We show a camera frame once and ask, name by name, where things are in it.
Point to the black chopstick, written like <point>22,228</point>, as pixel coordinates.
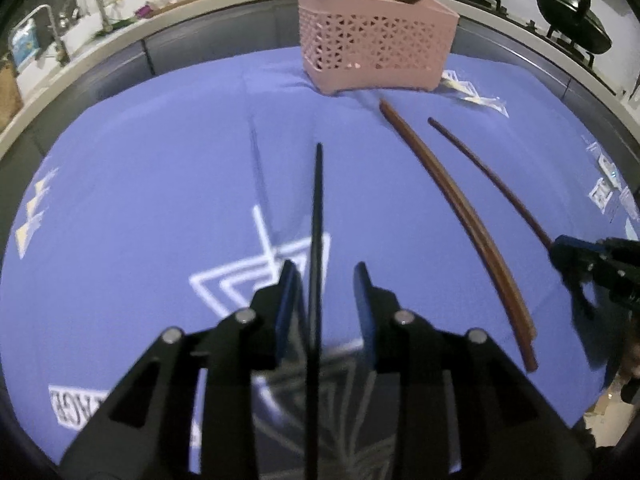
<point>316,220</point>

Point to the pink perforated utensil basket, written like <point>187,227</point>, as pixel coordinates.
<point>375,45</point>

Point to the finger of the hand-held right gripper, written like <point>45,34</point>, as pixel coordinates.
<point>569,248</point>
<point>622,272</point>

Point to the black wok with metal lid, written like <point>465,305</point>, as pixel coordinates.
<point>575,22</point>

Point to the thin dark brown chopstick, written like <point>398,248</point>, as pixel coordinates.
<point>487,172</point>

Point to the metal faucet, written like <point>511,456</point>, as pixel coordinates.
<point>95,5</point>
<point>50,30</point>

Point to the black gas stove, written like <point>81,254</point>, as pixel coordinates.
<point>530,25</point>

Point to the small wooden cutting board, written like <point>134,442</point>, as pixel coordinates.
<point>9,95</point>

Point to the blue printed tablecloth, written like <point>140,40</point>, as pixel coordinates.
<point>150,160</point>

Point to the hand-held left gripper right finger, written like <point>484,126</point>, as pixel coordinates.
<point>362,310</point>

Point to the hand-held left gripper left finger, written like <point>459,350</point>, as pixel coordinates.
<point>289,310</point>

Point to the white blue-label container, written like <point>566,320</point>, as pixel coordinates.
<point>25,42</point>

